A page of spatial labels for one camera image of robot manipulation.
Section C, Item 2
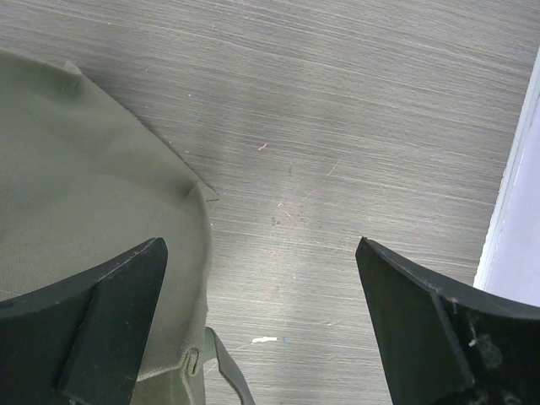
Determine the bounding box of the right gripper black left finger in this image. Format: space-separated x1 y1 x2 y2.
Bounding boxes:
1 238 168 405

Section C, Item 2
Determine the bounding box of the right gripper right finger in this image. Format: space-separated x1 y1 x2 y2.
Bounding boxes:
355 238 539 405

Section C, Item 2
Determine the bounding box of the olive green canvas bag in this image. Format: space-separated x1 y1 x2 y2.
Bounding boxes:
1 51 253 404

